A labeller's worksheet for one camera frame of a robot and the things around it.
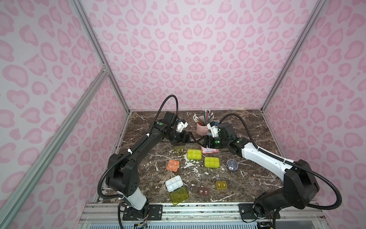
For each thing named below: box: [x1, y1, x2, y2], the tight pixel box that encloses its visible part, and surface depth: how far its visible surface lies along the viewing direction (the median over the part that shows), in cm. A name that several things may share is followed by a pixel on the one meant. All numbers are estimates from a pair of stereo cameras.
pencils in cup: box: [192, 108, 215, 126], surface depth 100 cm
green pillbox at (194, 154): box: [186, 149, 203, 160], surface depth 95 cm
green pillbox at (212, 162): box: [204, 156, 220, 168], surface depth 92 cm
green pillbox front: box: [164, 174, 190, 206], surface depth 82 cm
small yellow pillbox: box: [215, 180, 228, 190], surface depth 82 cm
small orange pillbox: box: [166, 159, 181, 173], surface depth 92 cm
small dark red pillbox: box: [198, 187, 210, 197], surface depth 80 cm
